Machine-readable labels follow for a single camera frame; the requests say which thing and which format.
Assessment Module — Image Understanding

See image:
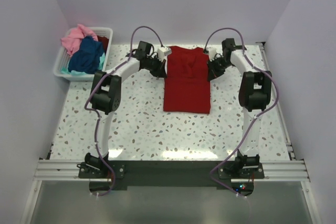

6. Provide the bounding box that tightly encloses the light teal t shirt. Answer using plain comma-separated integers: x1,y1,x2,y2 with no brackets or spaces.
60,53,106,76

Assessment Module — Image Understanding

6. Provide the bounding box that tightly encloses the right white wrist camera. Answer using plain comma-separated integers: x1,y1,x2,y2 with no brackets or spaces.
203,47,217,61

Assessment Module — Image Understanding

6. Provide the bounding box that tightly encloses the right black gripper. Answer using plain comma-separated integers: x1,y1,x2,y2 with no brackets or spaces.
206,57,233,82

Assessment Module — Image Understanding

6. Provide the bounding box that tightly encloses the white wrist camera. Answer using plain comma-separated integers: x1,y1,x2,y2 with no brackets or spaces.
203,47,217,61
157,46,172,61

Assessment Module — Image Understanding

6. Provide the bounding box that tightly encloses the white plastic laundry basket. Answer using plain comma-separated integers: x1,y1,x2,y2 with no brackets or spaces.
53,24,113,82

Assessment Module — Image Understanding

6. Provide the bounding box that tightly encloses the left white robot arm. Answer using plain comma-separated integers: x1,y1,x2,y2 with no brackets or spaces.
78,41,172,179

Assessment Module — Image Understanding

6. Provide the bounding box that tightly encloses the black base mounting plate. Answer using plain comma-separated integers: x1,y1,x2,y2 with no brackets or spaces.
77,160,265,195

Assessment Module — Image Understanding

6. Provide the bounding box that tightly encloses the pink t shirt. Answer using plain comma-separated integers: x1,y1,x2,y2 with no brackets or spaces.
61,24,98,57

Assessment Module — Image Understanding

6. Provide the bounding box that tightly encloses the dark blue t shirt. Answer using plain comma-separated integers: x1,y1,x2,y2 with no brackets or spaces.
68,36,105,74

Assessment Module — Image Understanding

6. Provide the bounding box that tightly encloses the dark red t shirt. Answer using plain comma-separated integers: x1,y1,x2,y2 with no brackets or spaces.
97,36,109,54

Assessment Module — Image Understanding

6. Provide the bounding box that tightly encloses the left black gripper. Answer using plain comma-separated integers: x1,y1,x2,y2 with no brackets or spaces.
145,55,167,78

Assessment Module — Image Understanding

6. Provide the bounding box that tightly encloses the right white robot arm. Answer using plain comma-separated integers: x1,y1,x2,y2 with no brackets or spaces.
204,38,274,179

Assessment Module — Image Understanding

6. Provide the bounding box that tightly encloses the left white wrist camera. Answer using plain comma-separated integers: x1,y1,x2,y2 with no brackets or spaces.
157,46,172,61

